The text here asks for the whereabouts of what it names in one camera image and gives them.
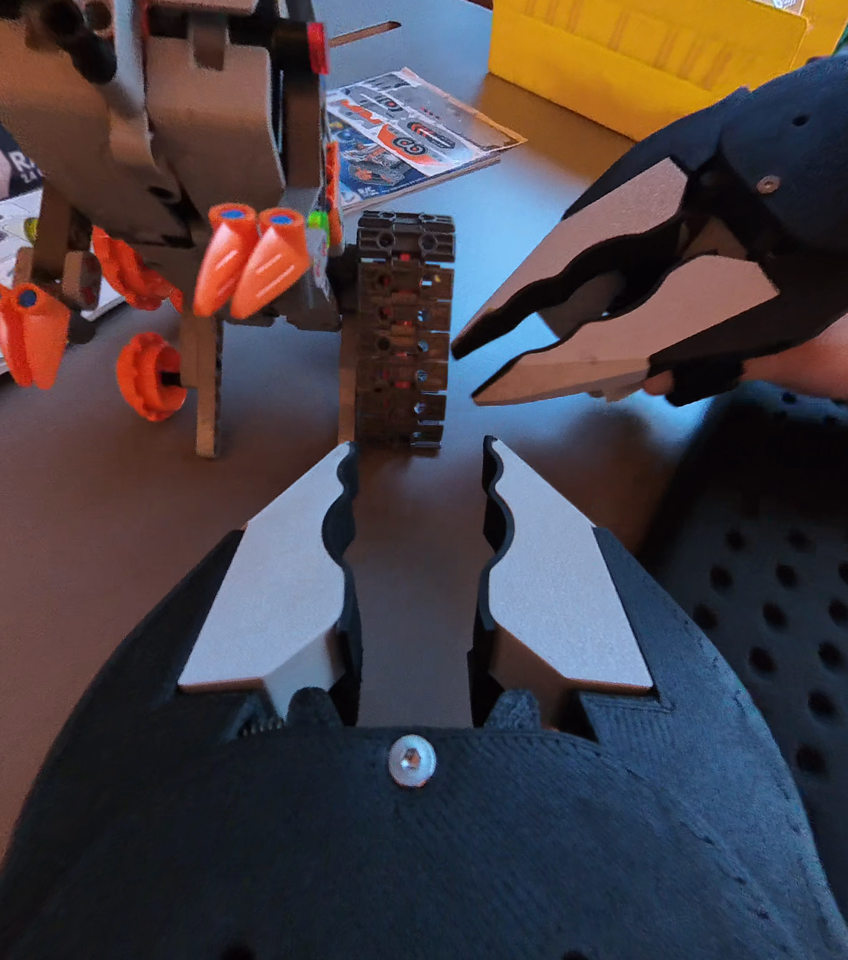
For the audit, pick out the black dotted panel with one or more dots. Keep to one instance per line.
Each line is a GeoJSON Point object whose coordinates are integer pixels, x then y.
{"type": "Point", "coordinates": [784, 600]}

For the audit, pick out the dark grey toy track belt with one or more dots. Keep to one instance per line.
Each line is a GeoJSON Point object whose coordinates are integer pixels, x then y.
{"type": "Point", "coordinates": [401, 322]}

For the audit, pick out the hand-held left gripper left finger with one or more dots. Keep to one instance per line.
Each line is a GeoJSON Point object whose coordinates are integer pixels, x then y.
{"type": "Point", "coordinates": [274, 600]}

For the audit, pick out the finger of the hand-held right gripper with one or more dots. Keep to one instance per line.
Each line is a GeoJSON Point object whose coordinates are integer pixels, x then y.
{"type": "Point", "coordinates": [694, 315]}
{"type": "Point", "coordinates": [604, 210]}

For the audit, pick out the sticker sheet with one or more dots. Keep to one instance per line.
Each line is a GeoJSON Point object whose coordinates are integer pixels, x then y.
{"type": "Point", "coordinates": [424, 112]}

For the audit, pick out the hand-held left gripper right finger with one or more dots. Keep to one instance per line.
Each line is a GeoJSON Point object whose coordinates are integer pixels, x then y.
{"type": "Point", "coordinates": [566, 600]}

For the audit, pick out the yellow storage bin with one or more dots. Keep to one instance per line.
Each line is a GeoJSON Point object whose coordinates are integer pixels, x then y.
{"type": "Point", "coordinates": [619, 67]}

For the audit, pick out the person's right hand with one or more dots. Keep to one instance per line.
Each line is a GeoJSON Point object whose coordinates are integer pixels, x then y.
{"type": "Point", "coordinates": [829, 352]}

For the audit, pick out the grey desk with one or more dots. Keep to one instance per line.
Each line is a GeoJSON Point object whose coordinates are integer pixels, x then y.
{"type": "Point", "coordinates": [93, 525]}

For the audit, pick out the grey orange block toy robot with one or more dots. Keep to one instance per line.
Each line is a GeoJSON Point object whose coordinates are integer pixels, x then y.
{"type": "Point", "coordinates": [168, 135]}

